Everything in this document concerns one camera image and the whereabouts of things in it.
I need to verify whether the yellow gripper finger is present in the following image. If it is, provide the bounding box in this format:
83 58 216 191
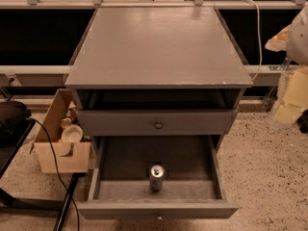
265 25 291 52
272 66 308 125

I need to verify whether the silver redbull can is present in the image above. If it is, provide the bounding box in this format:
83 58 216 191
150 165 165 192

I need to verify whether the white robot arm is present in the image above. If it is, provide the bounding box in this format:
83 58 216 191
265 6 308 125

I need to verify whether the grey wooden drawer cabinet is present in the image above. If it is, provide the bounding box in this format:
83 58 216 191
65 7 251 219

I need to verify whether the grey closed upper drawer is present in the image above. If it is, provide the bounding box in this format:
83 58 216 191
77 109 237 136

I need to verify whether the round drawer knob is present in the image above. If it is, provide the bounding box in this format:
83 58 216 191
155 121 163 129

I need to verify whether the grey open middle drawer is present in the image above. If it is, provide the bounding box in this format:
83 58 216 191
78 136 239 219

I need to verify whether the white plastic cup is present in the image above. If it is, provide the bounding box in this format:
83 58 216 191
62 124 83 143

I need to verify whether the cardboard box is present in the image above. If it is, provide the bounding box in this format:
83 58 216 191
34 89 90 173

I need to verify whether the white cable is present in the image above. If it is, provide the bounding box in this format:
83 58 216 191
242 0 264 82

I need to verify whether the black cable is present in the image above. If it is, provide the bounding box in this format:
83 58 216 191
28 116 81 231

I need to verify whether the grey metal rail frame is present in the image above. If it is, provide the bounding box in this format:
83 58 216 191
1 0 307 89

